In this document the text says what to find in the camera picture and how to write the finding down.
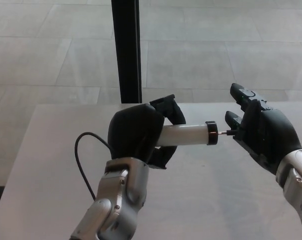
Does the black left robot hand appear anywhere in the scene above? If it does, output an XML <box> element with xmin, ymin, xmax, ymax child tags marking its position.
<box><xmin>107</xmin><ymin>93</ymin><xmax>187</xmax><ymax>172</ymax></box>

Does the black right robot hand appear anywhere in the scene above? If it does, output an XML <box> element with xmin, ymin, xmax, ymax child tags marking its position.
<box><xmin>224</xmin><ymin>82</ymin><xmax>302</xmax><ymax>176</ymax></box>

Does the white air pump black handle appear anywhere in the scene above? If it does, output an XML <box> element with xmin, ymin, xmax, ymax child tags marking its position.
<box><xmin>155</xmin><ymin>120</ymin><xmax>242</xmax><ymax>147</ymax></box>

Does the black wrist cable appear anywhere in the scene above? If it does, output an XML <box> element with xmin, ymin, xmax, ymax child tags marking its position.
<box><xmin>74</xmin><ymin>132</ymin><xmax>115</xmax><ymax>201</ymax></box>

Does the black vertical metal post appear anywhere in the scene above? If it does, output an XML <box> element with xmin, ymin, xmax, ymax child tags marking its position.
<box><xmin>110</xmin><ymin>0</ymin><xmax>143</xmax><ymax>104</ymax></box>

